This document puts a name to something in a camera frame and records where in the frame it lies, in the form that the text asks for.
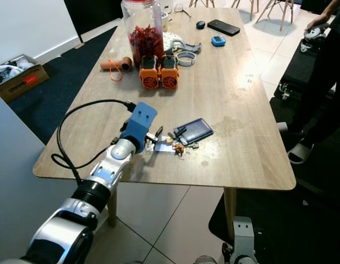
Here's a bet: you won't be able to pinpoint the brown cardboard tube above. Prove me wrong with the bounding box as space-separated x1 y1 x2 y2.
99 56 133 73

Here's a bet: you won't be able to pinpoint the black door panel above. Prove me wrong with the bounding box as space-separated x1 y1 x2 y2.
64 0 122 42

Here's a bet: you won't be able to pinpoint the dark blue rug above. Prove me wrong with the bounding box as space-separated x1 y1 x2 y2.
7 25 117 145

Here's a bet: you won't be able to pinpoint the white crumpled bag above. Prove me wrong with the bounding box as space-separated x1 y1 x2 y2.
162 31 185 53

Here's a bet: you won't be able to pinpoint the bluish left wrist camera mount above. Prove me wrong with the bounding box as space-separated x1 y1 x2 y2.
119 102 158 154

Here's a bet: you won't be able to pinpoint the orange black fan device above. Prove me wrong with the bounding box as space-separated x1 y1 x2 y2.
159 55 180 90
139 55 160 90

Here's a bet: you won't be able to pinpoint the black floor mat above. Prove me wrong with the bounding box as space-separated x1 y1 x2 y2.
208 186 340 264

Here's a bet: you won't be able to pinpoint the wooden table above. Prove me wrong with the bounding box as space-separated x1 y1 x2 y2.
32 5 297 243

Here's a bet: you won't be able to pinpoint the grey metal tool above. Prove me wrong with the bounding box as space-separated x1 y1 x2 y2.
173 37 203 55

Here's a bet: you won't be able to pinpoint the white tape ring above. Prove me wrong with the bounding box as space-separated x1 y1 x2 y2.
174 50 195 67

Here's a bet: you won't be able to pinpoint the dark blue wallet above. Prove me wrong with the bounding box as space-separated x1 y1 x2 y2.
172 117 214 146

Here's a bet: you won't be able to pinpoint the wooden leg chair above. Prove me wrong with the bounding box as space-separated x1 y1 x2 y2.
255 0 303 32
231 0 256 23

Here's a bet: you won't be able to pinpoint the grey handheld controller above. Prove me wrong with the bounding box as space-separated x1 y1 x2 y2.
301 25 328 42

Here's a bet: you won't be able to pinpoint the grey robot leg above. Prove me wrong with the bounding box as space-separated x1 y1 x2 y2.
224 216 258 264

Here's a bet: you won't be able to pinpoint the thin frame glasses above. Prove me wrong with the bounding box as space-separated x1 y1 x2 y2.
162 2 193 18

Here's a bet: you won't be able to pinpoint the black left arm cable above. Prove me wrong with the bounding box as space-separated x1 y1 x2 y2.
55 98 137 185

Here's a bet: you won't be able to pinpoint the black smartphone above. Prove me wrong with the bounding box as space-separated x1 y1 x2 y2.
206 19 242 37

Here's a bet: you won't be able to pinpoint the orange cord loop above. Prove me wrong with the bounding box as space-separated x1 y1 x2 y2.
108 59 124 82

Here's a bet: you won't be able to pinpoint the black carry case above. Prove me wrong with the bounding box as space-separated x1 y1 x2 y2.
277 37 326 101

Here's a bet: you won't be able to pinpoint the clear jar with red contents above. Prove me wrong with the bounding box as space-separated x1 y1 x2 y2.
120 0 166 70

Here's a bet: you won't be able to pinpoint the open cardboard box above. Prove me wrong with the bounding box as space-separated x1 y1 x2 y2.
0 53 51 104

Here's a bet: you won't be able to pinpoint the person bare hand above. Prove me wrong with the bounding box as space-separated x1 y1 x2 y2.
305 15 331 32

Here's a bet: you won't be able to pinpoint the keys with brown charm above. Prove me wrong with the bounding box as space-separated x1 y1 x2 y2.
171 140 199 159

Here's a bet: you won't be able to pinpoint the person in black clothes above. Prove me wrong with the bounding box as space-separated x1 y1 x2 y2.
282 0 340 166

